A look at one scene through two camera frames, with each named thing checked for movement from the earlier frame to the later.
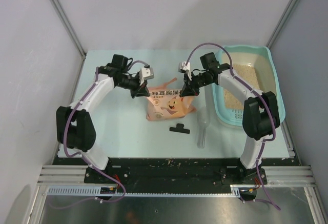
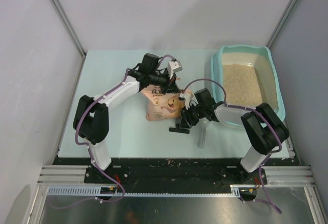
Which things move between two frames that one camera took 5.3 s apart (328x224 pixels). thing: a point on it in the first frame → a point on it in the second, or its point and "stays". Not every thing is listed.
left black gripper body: [131, 83] → [162, 80]
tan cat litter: [246, 73] stays
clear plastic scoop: [203, 117] stays
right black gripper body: [198, 81] → [194, 113]
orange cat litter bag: [164, 103] stays
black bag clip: [180, 128] stays
